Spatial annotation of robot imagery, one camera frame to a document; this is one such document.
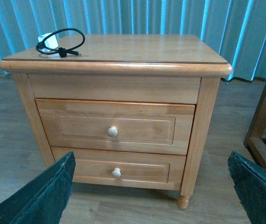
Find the wooden drawer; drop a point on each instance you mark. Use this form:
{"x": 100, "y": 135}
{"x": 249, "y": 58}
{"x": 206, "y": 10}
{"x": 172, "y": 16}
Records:
{"x": 142, "y": 127}
{"x": 155, "y": 171}

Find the grey pleated curtain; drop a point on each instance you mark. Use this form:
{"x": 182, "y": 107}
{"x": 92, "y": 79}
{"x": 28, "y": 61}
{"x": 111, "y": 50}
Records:
{"x": 236, "y": 29}

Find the light wooden nightstand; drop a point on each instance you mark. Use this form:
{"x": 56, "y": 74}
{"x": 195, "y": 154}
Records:
{"x": 160, "y": 69}

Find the drawer round knob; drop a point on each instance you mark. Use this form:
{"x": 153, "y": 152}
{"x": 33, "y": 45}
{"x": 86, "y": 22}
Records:
{"x": 112, "y": 131}
{"x": 116, "y": 173}

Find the white charger with black cable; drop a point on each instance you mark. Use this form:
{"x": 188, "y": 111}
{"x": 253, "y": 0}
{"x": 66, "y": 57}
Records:
{"x": 48, "y": 44}

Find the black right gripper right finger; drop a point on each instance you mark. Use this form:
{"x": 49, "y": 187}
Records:
{"x": 250, "y": 186}

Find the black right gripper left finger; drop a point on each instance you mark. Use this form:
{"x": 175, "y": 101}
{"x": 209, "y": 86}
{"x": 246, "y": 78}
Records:
{"x": 42, "y": 200}

